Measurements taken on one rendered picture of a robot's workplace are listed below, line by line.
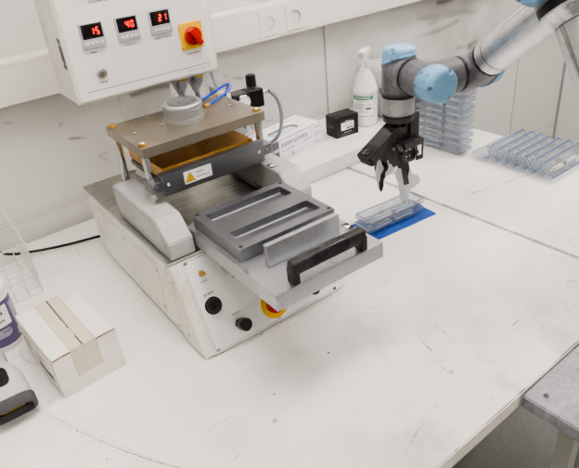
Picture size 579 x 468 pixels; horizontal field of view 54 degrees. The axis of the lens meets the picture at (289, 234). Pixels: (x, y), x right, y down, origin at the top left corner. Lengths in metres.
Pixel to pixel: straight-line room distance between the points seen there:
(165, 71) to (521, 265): 0.88
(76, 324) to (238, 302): 0.30
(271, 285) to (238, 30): 1.03
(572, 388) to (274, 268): 0.53
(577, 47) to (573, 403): 0.54
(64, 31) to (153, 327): 0.60
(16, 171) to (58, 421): 0.75
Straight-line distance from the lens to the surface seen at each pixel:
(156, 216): 1.06
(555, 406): 1.03
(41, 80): 1.53
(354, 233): 0.91
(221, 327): 1.09
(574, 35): 0.93
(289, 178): 1.16
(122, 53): 1.26
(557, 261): 1.36
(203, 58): 1.34
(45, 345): 1.10
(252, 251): 0.94
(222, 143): 1.18
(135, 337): 1.19
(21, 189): 1.63
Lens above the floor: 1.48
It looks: 31 degrees down
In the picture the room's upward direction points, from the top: 6 degrees counter-clockwise
